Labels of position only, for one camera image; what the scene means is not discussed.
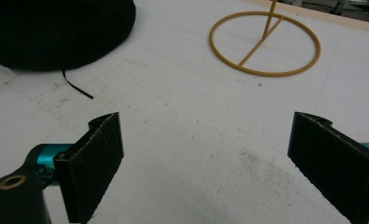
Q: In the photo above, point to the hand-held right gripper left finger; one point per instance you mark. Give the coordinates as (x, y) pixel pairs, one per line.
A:
(90, 165)

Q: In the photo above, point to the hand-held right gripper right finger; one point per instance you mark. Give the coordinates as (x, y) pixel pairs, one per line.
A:
(334, 158)

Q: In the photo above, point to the gold metal hat stand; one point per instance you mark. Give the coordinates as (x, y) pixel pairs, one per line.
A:
(264, 43)

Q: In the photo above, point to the black beret hat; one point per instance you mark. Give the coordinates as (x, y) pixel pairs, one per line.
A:
(56, 32)

